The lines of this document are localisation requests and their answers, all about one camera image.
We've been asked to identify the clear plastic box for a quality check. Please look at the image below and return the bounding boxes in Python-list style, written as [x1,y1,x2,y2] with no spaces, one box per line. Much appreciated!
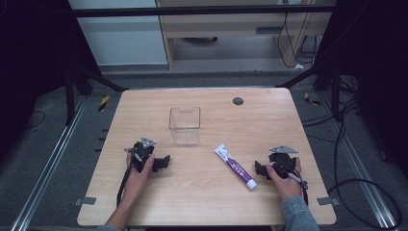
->
[168,106,202,146]

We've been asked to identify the black metal stand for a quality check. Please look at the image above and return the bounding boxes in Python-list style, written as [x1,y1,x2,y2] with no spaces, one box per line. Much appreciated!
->
[63,64,129,127]
[275,59,344,123]

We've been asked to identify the long black floor cable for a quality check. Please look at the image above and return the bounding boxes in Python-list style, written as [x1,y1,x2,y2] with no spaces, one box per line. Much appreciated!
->
[301,97,404,231]

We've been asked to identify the person's right hand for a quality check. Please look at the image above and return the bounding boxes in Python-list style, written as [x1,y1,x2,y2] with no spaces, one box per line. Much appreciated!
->
[265,157,303,202]

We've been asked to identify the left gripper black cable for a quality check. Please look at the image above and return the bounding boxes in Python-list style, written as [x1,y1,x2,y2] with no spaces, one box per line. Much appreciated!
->
[115,147,143,207]

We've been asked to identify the black curtain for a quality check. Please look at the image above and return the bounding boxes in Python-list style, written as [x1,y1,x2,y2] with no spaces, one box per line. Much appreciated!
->
[0,0,100,162]
[316,0,408,177]

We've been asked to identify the black cables under desk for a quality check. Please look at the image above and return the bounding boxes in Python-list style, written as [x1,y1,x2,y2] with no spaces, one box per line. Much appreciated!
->
[276,12,323,69]

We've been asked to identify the person's left hand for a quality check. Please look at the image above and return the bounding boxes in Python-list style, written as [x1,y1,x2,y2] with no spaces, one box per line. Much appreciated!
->
[123,152,156,202]

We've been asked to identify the grey metal table bracket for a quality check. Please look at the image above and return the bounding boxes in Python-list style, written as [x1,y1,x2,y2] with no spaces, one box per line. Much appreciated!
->
[317,196,341,207]
[74,196,97,206]

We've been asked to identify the white cabinet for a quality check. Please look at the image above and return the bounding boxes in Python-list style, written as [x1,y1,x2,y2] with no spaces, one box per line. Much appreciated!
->
[67,0,169,67]

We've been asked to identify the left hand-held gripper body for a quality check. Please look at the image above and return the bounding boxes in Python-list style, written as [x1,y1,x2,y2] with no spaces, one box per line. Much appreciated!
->
[124,136,161,173]

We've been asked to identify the white and purple toothpaste tube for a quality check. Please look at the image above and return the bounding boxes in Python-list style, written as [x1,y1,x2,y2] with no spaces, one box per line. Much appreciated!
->
[214,143,259,192]

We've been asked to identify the light wooden desk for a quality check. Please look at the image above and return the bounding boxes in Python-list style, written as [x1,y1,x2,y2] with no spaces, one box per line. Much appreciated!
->
[155,0,339,70]

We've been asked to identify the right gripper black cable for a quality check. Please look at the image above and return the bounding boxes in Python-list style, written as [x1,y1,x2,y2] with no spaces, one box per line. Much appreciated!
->
[276,158,310,206]

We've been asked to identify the aluminium floor rail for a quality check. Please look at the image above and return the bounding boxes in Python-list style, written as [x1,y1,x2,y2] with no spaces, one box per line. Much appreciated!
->
[9,95,89,231]
[319,91,399,231]

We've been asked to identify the thin black floor cable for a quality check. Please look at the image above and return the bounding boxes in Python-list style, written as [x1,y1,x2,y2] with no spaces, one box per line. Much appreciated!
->
[24,110,47,131]

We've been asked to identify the black horizontal frame bar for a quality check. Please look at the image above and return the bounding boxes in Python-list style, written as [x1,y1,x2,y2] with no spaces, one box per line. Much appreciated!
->
[68,4,337,19]

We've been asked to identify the yellow and black tape strip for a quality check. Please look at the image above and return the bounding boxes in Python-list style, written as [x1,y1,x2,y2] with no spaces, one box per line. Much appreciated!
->
[303,91,322,107]
[97,94,111,113]

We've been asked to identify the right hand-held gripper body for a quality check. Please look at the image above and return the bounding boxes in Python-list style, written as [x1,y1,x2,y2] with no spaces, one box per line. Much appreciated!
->
[268,144,299,180]

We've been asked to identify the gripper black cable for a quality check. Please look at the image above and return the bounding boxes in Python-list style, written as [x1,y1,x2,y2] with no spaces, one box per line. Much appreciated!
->
[115,147,143,207]
[276,158,310,206]

